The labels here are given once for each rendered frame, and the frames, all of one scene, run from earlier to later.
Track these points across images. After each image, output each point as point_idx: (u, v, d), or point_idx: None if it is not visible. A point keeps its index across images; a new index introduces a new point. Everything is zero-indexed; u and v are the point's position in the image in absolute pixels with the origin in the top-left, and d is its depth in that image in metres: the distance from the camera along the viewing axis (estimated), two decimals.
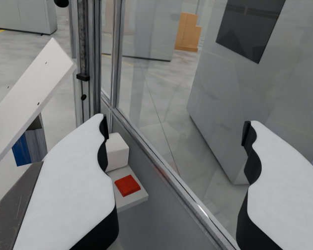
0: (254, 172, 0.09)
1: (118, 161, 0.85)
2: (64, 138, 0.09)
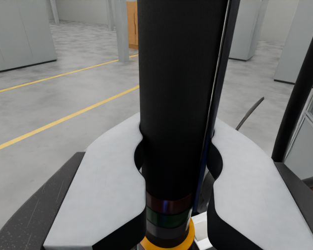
0: (216, 166, 0.09)
1: None
2: (106, 132, 0.10)
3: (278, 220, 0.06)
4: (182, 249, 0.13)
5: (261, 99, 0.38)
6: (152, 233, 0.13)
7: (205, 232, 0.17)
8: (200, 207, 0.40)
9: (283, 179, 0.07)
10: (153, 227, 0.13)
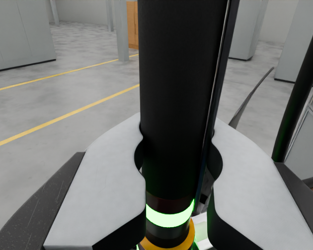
0: (216, 166, 0.09)
1: None
2: (106, 132, 0.10)
3: (278, 220, 0.06)
4: (182, 249, 0.13)
5: (270, 69, 0.35)
6: (152, 233, 0.13)
7: (205, 233, 0.17)
8: (204, 188, 0.37)
9: (283, 179, 0.07)
10: (153, 227, 0.12)
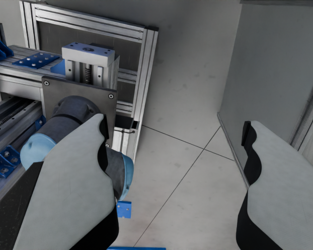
0: (254, 172, 0.09)
1: None
2: (64, 138, 0.09)
3: None
4: None
5: None
6: None
7: None
8: None
9: None
10: None
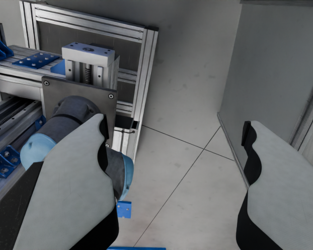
0: (254, 172, 0.09)
1: None
2: (64, 138, 0.09)
3: None
4: None
5: None
6: None
7: None
8: None
9: None
10: None
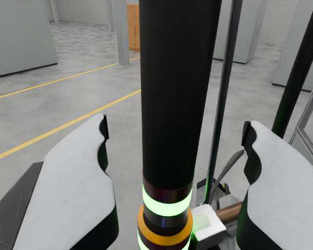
0: (254, 172, 0.09)
1: None
2: (64, 138, 0.09)
3: None
4: (181, 237, 0.14)
5: None
6: (153, 222, 0.14)
7: (203, 223, 0.18)
8: None
9: None
10: (154, 217, 0.13)
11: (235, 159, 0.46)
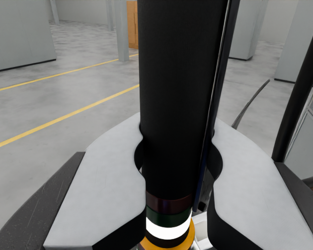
0: (216, 166, 0.09)
1: None
2: (106, 132, 0.10)
3: (278, 220, 0.06)
4: (182, 249, 0.13)
5: None
6: (152, 233, 0.13)
7: (205, 232, 0.17)
8: None
9: (283, 179, 0.07)
10: (153, 227, 0.13)
11: (258, 91, 0.36)
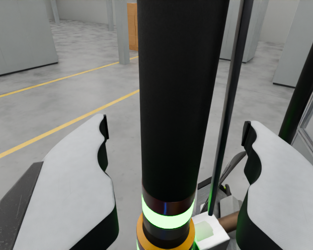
0: (254, 172, 0.09)
1: None
2: (64, 138, 0.09)
3: None
4: None
5: None
6: (153, 234, 0.13)
7: (205, 233, 0.17)
8: None
9: None
10: (154, 228, 0.13)
11: (237, 160, 0.45)
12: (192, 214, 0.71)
